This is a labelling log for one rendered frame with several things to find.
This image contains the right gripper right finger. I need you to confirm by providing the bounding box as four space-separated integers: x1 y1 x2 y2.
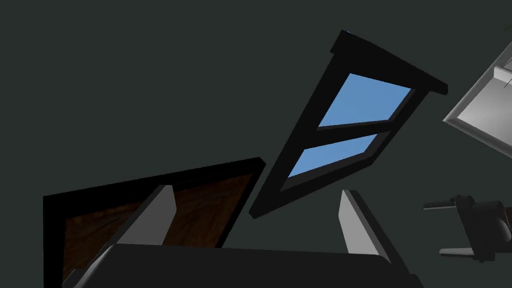
337 189 393 263

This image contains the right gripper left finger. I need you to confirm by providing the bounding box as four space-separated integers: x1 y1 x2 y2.
114 184 178 246

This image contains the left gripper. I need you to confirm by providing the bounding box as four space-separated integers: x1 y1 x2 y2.
422 194 507 264

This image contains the brown wooden door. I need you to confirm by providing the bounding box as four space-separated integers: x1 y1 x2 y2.
42 156 267 288

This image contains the white framed panel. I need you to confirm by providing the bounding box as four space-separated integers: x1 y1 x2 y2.
441 39 512 159

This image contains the black framed window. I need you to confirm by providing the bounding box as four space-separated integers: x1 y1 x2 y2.
248 29 449 220

